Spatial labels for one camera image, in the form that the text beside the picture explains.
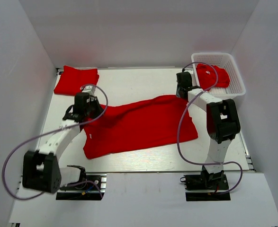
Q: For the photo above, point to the folded red t shirt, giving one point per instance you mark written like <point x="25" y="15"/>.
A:
<point x="72" y="79"/>

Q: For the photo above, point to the red t shirt in basket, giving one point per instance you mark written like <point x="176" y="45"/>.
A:
<point x="207" y="76"/>

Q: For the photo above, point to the white plastic basket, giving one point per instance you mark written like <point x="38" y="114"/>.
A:
<point x="224" y="61"/>

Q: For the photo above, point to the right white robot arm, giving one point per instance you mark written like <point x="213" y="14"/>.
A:
<point x="222" y="125"/>

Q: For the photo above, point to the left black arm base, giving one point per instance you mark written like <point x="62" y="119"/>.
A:
<point x="85" y="192"/>

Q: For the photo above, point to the red t shirt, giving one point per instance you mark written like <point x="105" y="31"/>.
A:
<point x="207" y="76"/>
<point x="140" y="125"/>
<point x="72" y="79"/>

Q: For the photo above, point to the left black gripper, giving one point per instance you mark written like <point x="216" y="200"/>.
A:
<point x="94" y="100"/>

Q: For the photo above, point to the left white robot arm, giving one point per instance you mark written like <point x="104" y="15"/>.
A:
<point x="41" y="170"/>

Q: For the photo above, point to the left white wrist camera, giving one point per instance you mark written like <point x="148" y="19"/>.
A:
<point x="88" y="90"/>

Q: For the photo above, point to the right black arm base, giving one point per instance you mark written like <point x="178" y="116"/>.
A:
<point x="197" y="190"/>

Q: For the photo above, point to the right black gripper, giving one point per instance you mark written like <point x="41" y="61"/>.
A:
<point x="178" y="94"/>

